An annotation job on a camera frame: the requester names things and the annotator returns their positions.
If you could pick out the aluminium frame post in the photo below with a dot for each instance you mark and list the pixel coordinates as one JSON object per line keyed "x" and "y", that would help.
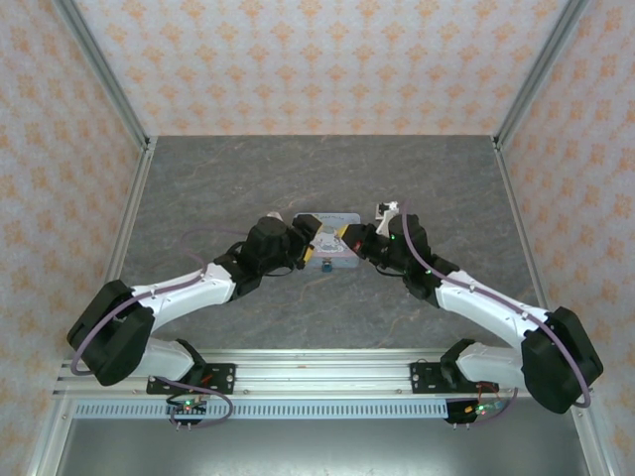
{"x": 105, "y": 74}
{"x": 537, "y": 74}

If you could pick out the aluminium lower frame rail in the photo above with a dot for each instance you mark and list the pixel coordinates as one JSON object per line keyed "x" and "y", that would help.
{"x": 49, "y": 436}
{"x": 593, "y": 436}

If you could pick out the cartoon printed tin box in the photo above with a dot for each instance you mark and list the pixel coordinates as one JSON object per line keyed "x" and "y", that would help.
{"x": 330, "y": 238}

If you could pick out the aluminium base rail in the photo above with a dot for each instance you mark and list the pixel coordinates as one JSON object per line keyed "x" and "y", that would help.
{"x": 322, "y": 372}

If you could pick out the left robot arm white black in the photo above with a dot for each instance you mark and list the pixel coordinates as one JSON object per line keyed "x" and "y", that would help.
{"x": 198, "y": 290}

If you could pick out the small blue padlock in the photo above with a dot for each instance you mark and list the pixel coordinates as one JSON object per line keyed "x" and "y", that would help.
{"x": 326, "y": 268}

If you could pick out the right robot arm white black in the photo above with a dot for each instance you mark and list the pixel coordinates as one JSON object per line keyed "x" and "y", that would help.
{"x": 476, "y": 302}

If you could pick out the aluminium table side rail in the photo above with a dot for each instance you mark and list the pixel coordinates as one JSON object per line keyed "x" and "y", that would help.
{"x": 133, "y": 208}
{"x": 516, "y": 208}

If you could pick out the small circuit board with LEDs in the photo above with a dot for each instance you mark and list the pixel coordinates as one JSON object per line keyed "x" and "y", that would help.
{"x": 476, "y": 409}
{"x": 188, "y": 407}

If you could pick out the grey metal panel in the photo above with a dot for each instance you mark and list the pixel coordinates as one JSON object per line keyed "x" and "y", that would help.
{"x": 317, "y": 451}

